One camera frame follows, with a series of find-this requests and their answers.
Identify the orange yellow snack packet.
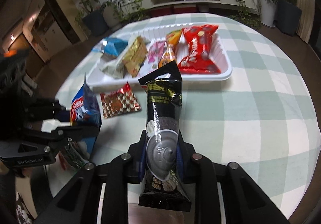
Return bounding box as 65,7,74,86
158,29,182,67

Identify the dark blue snack packet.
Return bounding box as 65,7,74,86
70,76,102,159

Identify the white plastic tray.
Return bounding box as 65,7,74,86
86,23,232,90

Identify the black sesame snack packet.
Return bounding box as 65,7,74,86
139,61,192,212

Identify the tall plant dark pot left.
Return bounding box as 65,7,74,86
75,0,108,37

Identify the green red snack packet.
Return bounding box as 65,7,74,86
58,144,88,170

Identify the white grey snack bag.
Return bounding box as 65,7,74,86
97,54,125,79

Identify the small plant white pot right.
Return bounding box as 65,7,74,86
250,0,279,28

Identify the pink white snack packet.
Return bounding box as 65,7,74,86
138,41,165,77

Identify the white TV console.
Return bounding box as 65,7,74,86
120,0,262,17

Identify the trailing vine plant left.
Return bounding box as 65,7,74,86
117,0,146,23

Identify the green white checked tablecloth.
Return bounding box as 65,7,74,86
46,12,321,219

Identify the white cabinet left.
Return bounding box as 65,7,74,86
22,0,71,62

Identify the red brown checkered snack packet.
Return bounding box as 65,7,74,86
100,83,141,119

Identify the plant in white pot left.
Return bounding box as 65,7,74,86
102,1,119,28

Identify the light blue snack packet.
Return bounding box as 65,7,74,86
91,37,128,57

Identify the beige curtain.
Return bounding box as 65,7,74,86
297,0,315,43

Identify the gold snack packet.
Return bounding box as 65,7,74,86
122,36,147,77

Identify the vine plant on stand right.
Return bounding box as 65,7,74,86
230,0,261,29

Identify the red Mylikes snack bag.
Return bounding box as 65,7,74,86
178,24,221,74

